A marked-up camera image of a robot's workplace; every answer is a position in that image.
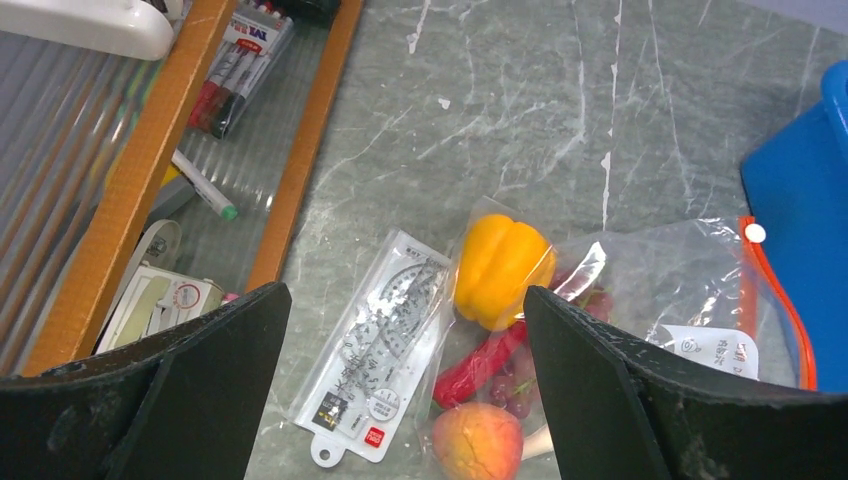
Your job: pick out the fake peach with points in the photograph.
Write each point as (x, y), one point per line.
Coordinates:
(478, 441)

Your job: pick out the fake mushroom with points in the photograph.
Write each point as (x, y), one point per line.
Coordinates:
(538, 443)

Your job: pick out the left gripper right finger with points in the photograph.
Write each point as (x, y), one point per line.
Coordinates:
(619, 407)

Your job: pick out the orange wooden rack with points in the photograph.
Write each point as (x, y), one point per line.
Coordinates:
(86, 140)

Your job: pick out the pack of marker pens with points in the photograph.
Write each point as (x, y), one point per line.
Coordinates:
(256, 33)

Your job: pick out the white blister pack card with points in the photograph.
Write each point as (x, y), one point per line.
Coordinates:
(358, 391)

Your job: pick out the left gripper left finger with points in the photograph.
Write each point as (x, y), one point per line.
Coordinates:
(184, 403)

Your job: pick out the yellow fake bell pepper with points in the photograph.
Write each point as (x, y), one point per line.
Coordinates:
(499, 260)

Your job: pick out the white green tipped marker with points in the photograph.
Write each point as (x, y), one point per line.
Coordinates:
(217, 201)

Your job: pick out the red fake grape bunch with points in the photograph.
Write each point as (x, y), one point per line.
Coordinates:
(514, 388)

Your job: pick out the clear zip top bag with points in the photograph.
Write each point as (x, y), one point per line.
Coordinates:
(694, 288)

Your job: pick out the white tape dispenser pack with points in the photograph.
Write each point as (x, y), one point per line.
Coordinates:
(151, 296)

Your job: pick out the blue plastic bin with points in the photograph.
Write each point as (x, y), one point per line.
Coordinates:
(796, 188)

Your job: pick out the white flat device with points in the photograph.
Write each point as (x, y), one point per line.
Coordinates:
(142, 30)

